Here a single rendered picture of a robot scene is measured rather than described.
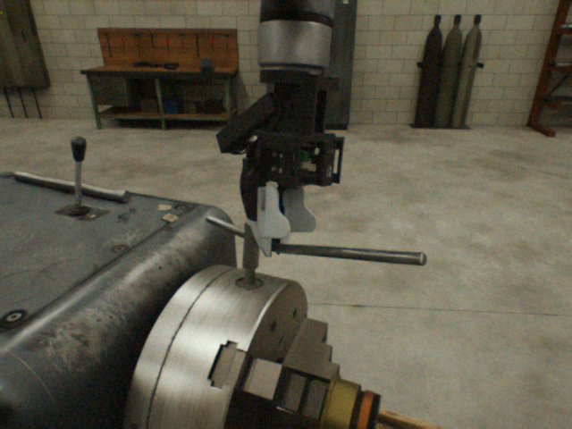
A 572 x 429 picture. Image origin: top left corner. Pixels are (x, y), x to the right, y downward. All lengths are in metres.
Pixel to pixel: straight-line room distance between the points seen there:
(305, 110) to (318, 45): 0.06
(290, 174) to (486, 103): 7.13
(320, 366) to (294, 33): 0.44
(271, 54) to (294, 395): 0.38
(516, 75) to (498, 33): 0.71
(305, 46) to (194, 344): 0.34
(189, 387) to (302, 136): 0.30
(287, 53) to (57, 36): 7.68
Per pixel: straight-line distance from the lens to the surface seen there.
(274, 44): 0.43
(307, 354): 0.64
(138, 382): 0.53
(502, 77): 7.51
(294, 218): 0.49
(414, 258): 0.37
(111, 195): 0.80
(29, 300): 0.57
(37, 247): 0.69
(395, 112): 7.15
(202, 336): 0.50
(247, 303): 0.51
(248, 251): 0.52
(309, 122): 0.41
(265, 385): 0.48
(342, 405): 0.56
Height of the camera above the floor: 1.55
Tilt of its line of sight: 27 degrees down
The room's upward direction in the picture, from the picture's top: straight up
